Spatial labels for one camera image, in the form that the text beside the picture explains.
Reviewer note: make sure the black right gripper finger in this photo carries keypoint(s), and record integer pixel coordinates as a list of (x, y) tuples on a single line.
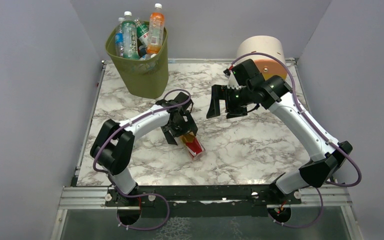
[(217, 94), (235, 113)]

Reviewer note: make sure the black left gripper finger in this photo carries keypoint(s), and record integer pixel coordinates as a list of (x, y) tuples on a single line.
[(169, 138), (191, 127)]

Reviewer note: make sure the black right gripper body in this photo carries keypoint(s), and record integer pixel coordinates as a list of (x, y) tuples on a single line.
[(227, 100)]

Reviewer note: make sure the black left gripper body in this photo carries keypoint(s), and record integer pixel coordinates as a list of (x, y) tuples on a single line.
[(179, 126)]

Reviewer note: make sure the red gold drink can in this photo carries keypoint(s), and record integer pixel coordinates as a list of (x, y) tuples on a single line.
[(192, 145)]

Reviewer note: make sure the orange juice bottle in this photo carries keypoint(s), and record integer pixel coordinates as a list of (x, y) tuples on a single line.
[(156, 30)]

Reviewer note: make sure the green white label bottle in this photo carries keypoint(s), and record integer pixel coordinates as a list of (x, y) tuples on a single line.
[(142, 32)]

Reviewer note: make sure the green tinted bottle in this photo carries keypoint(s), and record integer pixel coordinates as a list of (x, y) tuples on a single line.
[(129, 33)]

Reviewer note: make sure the blue label clear bottle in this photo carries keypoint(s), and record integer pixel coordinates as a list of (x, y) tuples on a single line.
[(118, 38)]

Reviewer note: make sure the blue white label bottle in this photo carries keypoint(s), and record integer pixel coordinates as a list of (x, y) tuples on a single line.
[(144, 55)]

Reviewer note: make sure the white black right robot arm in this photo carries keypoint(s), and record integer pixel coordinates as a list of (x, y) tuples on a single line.
[(276, 95)]

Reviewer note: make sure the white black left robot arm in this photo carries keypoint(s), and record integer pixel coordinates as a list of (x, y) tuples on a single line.
[(113, 146)]

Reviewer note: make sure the green mesh waste bin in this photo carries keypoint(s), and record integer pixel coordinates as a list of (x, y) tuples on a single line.
[(143, 78)]

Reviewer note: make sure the cream cylindrical drum container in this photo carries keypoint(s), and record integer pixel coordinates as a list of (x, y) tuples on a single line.
[(267, 45)]

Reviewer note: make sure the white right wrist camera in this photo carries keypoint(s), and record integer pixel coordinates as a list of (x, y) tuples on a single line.
[(232, 82)]

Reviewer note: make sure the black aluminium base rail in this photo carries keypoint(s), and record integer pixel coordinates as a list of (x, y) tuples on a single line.
[(195, 201)]

